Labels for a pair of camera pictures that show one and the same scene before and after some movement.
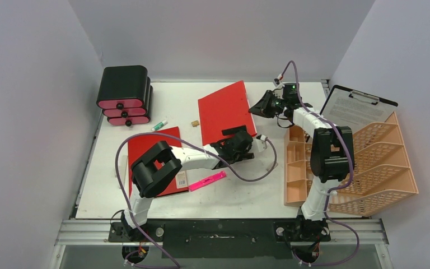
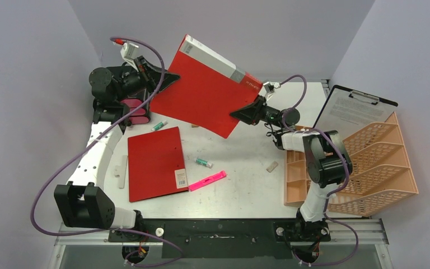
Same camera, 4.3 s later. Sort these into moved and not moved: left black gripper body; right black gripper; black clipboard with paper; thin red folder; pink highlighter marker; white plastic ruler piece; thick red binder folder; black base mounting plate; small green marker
Moved: thin red folder; right black gripper; left black gripper body
Not moved: white plastic ruler piece; pink highlighter marker; black base mounting plate; black clipboard with paper; thick red binder folder; small green marker
